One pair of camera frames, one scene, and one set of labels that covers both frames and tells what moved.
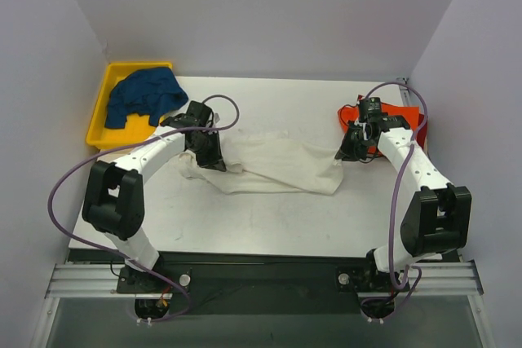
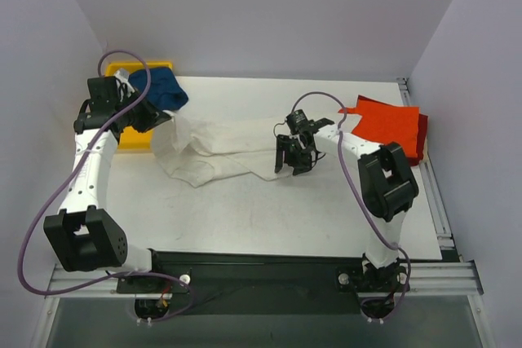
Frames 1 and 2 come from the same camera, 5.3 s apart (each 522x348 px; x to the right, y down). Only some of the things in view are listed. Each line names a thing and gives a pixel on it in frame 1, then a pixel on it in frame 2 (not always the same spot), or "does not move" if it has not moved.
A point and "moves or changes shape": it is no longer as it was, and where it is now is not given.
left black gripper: [210, 154] -> [149, 114]
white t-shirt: [292, 161] moves or changes shape
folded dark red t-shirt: [422, 131] does not move
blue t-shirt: [150, 92] does not move
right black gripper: [351, 146] -> [295, 151]
